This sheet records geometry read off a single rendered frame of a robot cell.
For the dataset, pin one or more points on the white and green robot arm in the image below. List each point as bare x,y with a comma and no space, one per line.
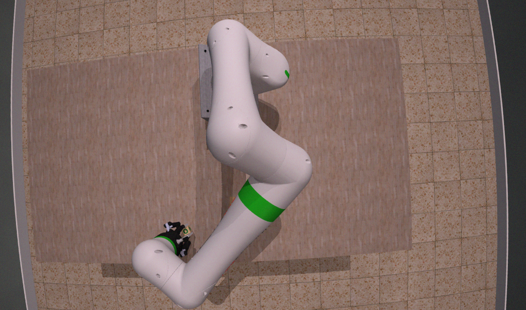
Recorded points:
242,66

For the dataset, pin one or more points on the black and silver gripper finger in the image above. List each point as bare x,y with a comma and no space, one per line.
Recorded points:
179,227
185,245

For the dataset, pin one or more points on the tan block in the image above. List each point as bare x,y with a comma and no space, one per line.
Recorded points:
186,230

